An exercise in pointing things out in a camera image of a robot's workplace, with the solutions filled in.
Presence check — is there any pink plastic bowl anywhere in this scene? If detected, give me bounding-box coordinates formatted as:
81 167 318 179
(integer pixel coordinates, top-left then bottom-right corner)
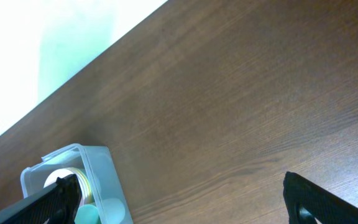
43 168 88 206

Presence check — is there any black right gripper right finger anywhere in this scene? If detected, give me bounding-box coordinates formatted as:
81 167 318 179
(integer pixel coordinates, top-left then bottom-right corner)
283 172 358 224

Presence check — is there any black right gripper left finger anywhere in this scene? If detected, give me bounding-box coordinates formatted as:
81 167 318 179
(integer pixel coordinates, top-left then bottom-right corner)
0 174 82 224

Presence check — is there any green plastic cup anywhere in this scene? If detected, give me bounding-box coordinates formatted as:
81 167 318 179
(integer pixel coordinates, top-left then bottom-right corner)
75 204 101 224

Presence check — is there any clear plastic container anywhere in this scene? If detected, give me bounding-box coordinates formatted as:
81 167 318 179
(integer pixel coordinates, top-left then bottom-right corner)
21 144 133 224

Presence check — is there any yellow plastic bowl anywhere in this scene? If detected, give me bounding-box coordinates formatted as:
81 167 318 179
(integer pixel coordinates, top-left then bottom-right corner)
70 167 94 206

